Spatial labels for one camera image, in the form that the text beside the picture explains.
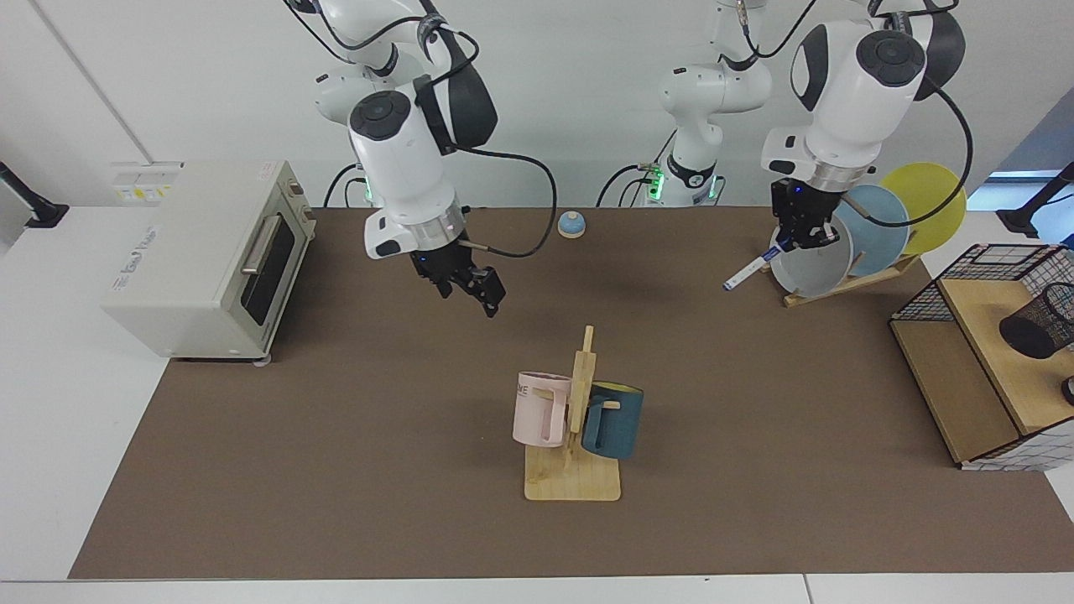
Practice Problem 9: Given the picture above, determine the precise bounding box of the blue and white marker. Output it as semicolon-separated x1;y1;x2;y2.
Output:
723;239;794;292

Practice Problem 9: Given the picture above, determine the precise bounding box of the black mesh pen holder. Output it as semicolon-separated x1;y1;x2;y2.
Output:
998;283;1074;360

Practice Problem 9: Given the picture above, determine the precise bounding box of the grey plate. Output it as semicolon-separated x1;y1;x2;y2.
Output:
769;214;855;296

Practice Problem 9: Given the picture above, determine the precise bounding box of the wooden plate rack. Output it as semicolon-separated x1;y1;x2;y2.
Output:
783;254;921;308

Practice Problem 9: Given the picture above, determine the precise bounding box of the light blue plate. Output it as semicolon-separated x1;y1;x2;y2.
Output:
835;185;911;278

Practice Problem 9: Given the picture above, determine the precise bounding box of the pink cup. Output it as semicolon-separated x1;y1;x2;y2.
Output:
513;372;573;449

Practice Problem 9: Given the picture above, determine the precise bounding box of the yellow plate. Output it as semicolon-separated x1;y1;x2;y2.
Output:
879;162;967;257

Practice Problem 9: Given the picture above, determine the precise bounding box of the brown table cloth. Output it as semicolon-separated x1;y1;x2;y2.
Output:
69;207;1074;580

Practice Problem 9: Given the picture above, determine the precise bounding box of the dark teal cup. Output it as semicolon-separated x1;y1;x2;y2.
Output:
581;382;645;461

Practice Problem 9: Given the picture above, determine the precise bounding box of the wooden cup stand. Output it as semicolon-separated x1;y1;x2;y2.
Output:
524;325;623;502

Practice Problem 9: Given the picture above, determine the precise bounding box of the pale toaster oven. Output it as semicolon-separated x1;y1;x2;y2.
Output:
101;161;318;363

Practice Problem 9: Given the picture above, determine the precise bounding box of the white socket box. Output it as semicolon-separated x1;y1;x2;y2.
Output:
112;161;184;206

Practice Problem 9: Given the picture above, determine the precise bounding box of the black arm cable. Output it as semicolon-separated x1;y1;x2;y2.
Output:
453;147;559;259
839;75;974;229

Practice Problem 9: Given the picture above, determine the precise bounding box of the black base cable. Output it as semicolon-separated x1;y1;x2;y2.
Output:
323;164;363;208
596;130;676;208

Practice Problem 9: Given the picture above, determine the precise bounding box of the wire basket with wooden floor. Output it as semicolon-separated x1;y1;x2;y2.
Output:
889;243;1074;472

